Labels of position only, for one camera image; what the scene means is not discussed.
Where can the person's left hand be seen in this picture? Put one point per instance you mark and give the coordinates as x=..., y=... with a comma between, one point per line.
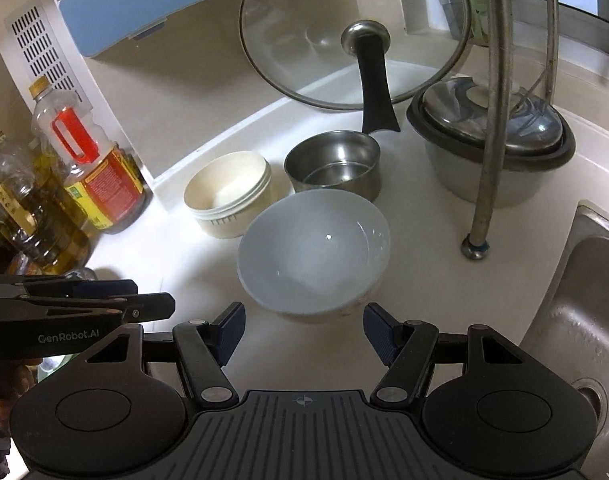
x=27, y=377

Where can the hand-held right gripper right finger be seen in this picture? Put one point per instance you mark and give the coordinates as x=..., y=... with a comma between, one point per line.
x=379, y=332

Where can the steel sink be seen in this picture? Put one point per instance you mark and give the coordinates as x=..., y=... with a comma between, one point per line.
x=574, y=300

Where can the white floral bowl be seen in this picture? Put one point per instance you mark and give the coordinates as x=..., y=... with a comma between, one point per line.
x=309, y=250

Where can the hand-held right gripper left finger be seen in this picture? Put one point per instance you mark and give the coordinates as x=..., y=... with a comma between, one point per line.
x=230, y=332

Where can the steel pot lid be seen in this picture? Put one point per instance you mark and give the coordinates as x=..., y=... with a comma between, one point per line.
x=454, y=115

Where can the steel pot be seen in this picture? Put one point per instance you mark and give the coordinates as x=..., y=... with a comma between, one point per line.
x=449, y=180

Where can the beige round bowl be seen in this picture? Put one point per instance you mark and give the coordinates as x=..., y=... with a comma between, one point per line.
x=224, y=185

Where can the small steel saucepan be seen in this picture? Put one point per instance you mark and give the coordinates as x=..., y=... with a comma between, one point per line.
x=334, y=160

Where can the large oil bottle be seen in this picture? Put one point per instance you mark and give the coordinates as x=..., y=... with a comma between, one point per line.
x=34, y=225

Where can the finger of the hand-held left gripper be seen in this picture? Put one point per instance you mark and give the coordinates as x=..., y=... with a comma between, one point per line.
x=149, y=306
x=104, y=287

